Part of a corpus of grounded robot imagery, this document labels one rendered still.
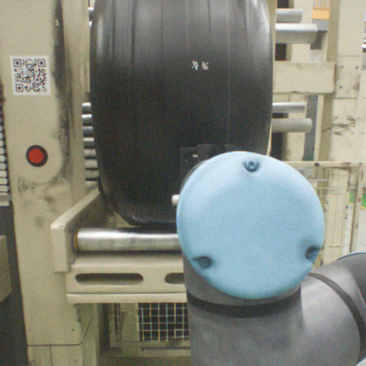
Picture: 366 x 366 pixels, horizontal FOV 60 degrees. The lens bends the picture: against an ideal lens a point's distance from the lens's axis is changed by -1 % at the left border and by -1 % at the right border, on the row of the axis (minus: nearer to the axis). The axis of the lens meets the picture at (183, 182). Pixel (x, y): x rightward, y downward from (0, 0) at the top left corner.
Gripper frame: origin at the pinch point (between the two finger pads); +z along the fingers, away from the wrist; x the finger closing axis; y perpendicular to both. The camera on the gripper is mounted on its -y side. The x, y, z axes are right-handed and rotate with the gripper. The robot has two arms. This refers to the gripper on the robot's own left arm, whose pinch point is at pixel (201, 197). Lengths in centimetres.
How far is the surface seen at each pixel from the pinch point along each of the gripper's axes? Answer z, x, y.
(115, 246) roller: 10.6, 15.8, -10.6
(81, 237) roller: 10.4, 22.2, -8.7
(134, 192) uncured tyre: 1.9, 10.9, 0.6
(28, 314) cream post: 20, 38, -29
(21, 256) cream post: 18.7, 37.9, -14.9
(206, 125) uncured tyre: -3.7, -0.4, 10.9
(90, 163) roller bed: 56, 33, 6
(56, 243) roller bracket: 6.5, 25.7, -8.9
